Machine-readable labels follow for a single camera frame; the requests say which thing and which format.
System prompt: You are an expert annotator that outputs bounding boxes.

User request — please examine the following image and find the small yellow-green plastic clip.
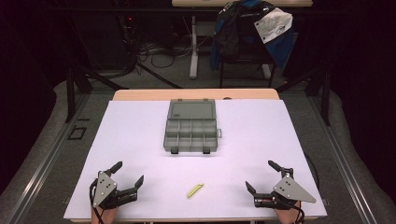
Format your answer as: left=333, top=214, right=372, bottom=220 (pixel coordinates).
left=186, top=183, right=205, bottom=199

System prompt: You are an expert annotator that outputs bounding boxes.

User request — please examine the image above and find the grey plastic compartment box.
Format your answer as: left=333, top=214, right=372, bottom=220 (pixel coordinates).
left=163, top=98, right=223, bottom=155

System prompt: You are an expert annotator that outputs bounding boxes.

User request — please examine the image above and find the white table cover sheet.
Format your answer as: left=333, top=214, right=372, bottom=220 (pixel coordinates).
left=64, top=99, right=328, bottom=220

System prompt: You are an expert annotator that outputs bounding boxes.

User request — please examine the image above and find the bundle of floor cables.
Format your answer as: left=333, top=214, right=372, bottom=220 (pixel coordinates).
left=135, top=18, right=216, bottom=70

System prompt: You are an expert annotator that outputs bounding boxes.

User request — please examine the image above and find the aluminium floor rail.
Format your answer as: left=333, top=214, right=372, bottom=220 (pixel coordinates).
left=11, top=92, right=92, bottom=224
left=306, top=92, right=378, bottom=224

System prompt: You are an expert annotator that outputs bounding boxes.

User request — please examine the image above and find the blue black white jacket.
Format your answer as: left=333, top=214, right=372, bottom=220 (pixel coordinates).
left=209, top=0, right=295, bottom=71

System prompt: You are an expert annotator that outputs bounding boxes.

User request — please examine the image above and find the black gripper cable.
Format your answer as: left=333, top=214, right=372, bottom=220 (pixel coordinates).
left=292, top=203, right=306, bottom=224
left=89, top=178, right=106, bottom=224

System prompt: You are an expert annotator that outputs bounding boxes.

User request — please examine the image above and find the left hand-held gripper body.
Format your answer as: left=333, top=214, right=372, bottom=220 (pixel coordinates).
left=89, top=170, right=138, bottom=210

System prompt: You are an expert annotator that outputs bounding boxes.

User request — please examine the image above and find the person's left hand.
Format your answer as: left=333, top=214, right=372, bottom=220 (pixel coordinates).
left=91, top=204, right=120, bottom=224

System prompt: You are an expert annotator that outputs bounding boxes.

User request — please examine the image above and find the white desk leg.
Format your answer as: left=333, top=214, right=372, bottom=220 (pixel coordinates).
left=189, top=15, right=201, bottom=80
left=261, top=63, right=273, bottom=80

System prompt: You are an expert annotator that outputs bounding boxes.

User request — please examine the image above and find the black cable beside table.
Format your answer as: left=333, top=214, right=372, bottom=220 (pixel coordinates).
left=303, top=152, right=321, bottom=191

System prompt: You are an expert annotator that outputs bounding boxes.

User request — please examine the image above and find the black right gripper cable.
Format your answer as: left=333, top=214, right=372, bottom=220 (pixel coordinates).
left=292, top=203, right=306, bottom=224

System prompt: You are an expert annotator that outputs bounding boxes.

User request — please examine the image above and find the black chair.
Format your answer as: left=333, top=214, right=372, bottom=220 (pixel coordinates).
left=219, top=52, right=276, bottom=89

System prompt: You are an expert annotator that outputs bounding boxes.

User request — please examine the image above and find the person's right hand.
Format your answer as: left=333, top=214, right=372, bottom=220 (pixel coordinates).
left=275, top=201, right=304, bottom=224

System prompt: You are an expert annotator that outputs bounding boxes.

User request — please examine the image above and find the black metal stand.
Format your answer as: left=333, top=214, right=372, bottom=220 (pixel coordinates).
left=64, top=59, right=129, bottom=123
left=275, top=60, right=332, bottom=127

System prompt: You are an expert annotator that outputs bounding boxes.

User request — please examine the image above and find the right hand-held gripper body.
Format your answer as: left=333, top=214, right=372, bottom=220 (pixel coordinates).
left=253, top=167, right=318, bottom=211

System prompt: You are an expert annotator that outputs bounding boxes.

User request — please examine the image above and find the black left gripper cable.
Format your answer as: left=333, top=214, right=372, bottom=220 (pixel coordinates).
left=89, top=178, right=106, bottom=224

